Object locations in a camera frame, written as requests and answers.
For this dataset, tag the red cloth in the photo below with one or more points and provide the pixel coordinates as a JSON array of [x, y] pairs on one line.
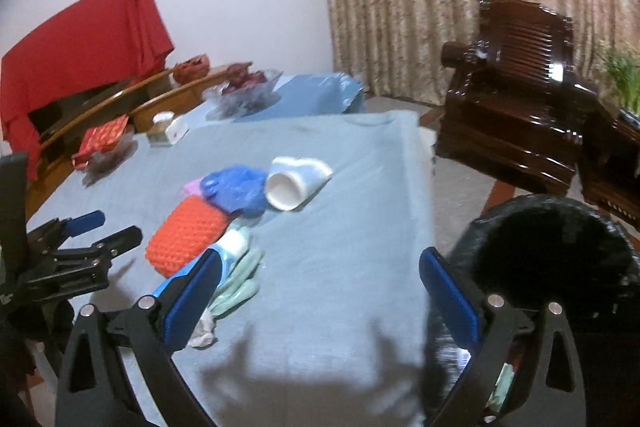
[[85, 37]]

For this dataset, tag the cream scalloped table cover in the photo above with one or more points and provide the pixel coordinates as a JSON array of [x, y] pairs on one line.
[[427, 147]]

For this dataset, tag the black television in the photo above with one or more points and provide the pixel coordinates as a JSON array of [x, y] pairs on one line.
[[60, 112]]

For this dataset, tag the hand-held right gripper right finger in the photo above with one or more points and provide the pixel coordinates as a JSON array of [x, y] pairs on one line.
[[450, 297]]

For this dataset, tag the potted green plant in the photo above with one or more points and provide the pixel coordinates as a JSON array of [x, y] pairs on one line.
[[625, 72]]

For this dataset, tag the red gift box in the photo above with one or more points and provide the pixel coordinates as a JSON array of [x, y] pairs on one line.
[[100, 139]]

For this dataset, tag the glass fruit bowl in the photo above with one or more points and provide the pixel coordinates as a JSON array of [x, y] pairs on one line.
[[250, 99]]

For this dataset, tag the white paper cup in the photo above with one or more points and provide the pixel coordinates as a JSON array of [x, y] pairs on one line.
[[295, 184]]

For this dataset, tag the blue plastic bag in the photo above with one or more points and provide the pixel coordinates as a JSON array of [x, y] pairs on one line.
[[235, 189]]

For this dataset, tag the green and white glove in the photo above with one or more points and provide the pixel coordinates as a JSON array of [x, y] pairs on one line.
[[240, 282]]

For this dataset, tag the grey-blue tablecloth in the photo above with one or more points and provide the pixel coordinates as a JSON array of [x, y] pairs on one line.
[[325, 257]]

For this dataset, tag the dark wooden side table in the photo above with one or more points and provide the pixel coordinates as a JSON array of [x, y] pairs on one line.
[[610, 167]]

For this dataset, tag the white tissue box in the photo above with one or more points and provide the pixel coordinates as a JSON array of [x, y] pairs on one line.
[[172, 132]]

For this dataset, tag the light blue embroidered tablecloth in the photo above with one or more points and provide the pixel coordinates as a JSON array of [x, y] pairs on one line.
[[310, 99]]

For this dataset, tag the large orange foam net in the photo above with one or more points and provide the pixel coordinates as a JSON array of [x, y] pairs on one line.
[[185, 232]]

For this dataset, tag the trash bin with black liner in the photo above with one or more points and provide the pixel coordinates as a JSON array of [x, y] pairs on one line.
[[540, 247]]

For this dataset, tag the pink face mask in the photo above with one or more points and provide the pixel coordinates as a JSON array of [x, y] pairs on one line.
[[192, 187]]

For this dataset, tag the red woven basket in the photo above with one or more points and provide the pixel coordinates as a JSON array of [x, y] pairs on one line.
[[192, 68]]

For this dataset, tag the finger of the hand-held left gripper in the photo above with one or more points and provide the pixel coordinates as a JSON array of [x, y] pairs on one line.
[[87, 222], [120, 241]]

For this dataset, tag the dark red apple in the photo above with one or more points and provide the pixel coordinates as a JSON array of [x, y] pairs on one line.
[[235, 74], [256, 78]]

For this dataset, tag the dark wooden armchair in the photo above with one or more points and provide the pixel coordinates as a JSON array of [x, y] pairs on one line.
[[500, 122]]

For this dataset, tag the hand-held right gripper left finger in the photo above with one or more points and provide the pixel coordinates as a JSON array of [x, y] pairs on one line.
[[192, 302]]

